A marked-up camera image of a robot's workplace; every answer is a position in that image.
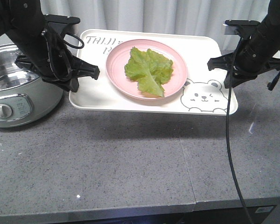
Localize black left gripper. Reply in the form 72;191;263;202
14;25;100;92

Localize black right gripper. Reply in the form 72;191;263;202
207;38;280;89

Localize cream bear serving tray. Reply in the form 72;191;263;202
69;29;238;115

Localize pink round plate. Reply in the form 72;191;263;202
106;39;188;100

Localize green lettuce leaf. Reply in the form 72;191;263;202
124;47;173;97

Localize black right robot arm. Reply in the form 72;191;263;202
207;0;280;89

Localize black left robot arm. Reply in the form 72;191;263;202
0;0;100;92

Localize green electric cooking pot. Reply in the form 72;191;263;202
0;44;63;128

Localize white pleated curtain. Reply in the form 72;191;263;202
41;0;269;51

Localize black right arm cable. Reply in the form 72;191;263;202
225;37;280;224

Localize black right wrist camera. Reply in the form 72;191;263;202
222;20;260;40

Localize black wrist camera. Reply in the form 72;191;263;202
44;14;81;38
222;20;260;40

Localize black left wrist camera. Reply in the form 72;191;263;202
44;14;81;38

